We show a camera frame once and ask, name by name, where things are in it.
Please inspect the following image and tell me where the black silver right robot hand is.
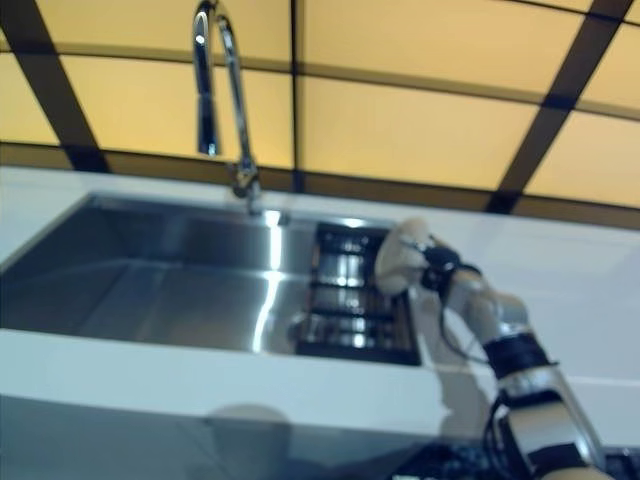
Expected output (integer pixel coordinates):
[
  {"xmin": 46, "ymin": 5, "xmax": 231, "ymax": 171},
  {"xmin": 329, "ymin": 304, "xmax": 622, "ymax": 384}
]
[{"xmin": 404, "ymin": 239, "xmax": 464, "ymax": 291}]

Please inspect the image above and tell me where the small beige ceramic plate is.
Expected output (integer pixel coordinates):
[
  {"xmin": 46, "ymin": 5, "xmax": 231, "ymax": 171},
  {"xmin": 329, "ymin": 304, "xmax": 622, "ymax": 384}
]
[{"xmin": 374, "ymin": 217, "xmax": 436, "ymax": 294}]

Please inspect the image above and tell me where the black dish drying rack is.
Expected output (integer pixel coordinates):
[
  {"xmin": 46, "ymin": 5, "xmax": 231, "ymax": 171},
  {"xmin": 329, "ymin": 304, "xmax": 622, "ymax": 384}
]
[{"xmin": 294, "ymin": 219, "xmax": 422, "ymax": 367}]

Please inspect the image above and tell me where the stainless steel sink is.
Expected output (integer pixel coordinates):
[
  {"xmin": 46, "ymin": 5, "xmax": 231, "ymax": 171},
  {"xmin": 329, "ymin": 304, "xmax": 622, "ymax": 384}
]
[{"xmin": 0, "ymin": 192, "xmax": 422, "ymax": 367}]

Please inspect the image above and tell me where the chrome gooseneck kitchen faucet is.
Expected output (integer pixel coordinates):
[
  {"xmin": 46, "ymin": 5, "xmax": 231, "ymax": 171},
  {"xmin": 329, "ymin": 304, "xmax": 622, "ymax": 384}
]
[{"xmin": 192, "ymin": 0, "xmax": 264, "ymax": 216}]

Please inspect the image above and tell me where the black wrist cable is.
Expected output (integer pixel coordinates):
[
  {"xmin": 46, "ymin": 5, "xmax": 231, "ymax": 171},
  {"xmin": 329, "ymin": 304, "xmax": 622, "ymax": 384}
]
[{"xmin": 438, "ymin": 299, "xmax": 490, "ymax": 364}]

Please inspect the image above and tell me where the dishwasher with wire rack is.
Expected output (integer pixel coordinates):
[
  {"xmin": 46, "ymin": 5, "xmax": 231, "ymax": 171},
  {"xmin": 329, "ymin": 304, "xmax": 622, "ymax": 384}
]
[{"xmin": 394, "ymin": 439, "xmax": 640, "ymax": 480}]

